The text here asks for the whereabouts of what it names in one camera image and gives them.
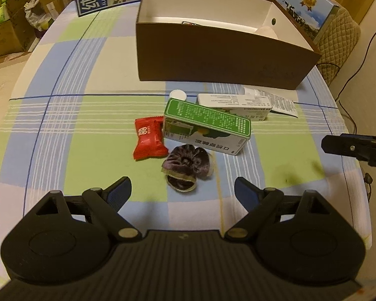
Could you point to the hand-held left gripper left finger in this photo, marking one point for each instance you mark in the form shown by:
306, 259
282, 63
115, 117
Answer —
119, 191

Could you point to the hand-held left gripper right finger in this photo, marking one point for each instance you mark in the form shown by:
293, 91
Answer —
246, 191

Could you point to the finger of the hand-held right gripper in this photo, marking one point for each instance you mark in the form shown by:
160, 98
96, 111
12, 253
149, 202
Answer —
341, 145

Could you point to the red candy packet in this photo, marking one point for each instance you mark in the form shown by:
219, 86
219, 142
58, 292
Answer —
148, 141

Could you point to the purple velvet scrunchie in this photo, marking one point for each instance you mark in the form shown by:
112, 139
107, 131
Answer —
188, 160

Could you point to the white squeeze tube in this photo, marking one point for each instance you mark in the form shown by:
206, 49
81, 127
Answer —
282, 103

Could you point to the white and green carton box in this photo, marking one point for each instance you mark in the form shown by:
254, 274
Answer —
232, 100

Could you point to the white plastic jar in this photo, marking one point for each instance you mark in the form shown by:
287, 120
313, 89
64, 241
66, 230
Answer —
177, 95

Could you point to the white cloth pouch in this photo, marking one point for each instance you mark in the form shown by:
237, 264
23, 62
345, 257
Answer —
266, 31

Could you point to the brown cardboard box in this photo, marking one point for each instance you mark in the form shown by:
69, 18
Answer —
206, 56

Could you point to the small dark object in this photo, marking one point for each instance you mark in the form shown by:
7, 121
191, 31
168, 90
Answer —
368, 179

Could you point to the checkered tablecloth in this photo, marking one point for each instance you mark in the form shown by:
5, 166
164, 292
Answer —
81, 125

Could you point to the quilted beige chair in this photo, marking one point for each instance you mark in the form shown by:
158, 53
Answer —
341, 37

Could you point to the light blue milk carton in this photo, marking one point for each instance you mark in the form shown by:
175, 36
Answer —
310, 9

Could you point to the large cardboard box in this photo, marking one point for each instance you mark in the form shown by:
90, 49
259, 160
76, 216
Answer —
6, 37

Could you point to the white plastic trash bag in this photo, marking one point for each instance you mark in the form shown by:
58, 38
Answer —
40, 12

